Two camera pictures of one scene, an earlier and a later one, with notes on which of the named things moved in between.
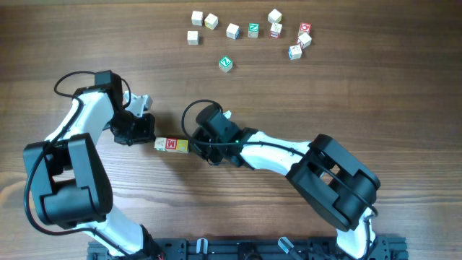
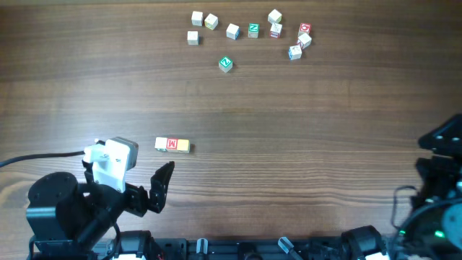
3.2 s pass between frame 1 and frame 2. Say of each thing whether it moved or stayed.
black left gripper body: moved
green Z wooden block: stayed
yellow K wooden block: stayed
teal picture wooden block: stayed
